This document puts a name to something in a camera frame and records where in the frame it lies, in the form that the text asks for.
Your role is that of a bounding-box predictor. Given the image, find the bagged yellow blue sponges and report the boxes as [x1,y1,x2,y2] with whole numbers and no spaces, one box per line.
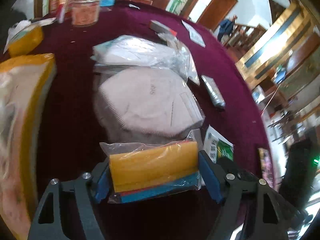
[100,129,203,204]

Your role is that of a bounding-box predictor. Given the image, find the green white sachet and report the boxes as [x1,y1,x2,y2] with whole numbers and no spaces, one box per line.
[203,126,234,163]

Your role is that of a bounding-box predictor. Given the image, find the maroon tablecloth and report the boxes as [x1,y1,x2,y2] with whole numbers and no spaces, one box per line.
[0,0,276,240]

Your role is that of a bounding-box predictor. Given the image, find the smartphone on table edge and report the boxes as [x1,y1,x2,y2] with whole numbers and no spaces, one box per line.
[258,148,274,188]

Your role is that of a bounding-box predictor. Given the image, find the silver cream tube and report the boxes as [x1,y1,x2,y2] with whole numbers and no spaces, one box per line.
[201,75,226,109]

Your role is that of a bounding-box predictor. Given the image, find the white folded face mask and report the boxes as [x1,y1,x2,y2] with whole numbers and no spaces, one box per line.
[94,67,205,144]

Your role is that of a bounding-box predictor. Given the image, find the yellow-rimmed cardboard tray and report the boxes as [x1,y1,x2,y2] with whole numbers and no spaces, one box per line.
[1,54,56,239]

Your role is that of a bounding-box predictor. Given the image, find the bagged white face mask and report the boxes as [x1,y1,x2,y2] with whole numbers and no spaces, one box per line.
[91,33,200,85]

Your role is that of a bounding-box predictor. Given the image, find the white leaflet on table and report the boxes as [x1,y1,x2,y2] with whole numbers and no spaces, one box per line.
[182,21,206,48]

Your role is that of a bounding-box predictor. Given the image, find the person in blue jacket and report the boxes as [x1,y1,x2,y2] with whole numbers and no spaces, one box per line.
[217,15,238,42]

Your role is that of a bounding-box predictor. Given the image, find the yellow packing tape roll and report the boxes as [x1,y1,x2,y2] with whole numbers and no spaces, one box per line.
[4,24,44,57]

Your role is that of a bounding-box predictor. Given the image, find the grey red small box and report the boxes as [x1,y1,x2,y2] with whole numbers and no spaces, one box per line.
[149,20,177,37]

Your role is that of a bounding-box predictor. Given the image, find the brown wooden door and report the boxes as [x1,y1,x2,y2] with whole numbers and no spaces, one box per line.
[196,0,238,31]

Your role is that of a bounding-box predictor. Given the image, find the white plastic bag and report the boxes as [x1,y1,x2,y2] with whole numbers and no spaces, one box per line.
[8,20,31,41]

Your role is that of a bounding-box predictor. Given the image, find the red-lidded snack jar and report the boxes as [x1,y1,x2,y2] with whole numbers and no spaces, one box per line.
[72,0,100,27]

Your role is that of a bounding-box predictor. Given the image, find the red yellow carton box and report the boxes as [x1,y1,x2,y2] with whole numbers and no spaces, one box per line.
[49,0,72,23]

